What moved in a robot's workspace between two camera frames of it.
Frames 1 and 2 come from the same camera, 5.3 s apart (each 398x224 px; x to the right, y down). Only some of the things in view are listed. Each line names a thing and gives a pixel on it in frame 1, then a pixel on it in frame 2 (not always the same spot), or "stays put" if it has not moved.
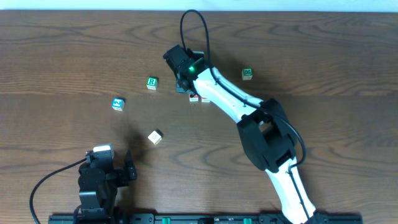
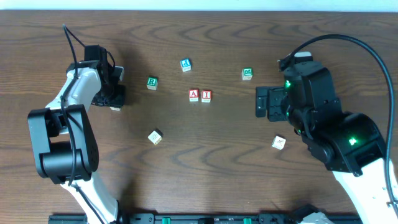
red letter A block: x=194 y=99 stays put
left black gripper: x=125 y=173 -> x=115 y=97
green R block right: x=247 y=74 stays put
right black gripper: x=181 y=86 -> x=262 y=101
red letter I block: x=205 y=99 stays put
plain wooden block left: x=156 y=136 stays put
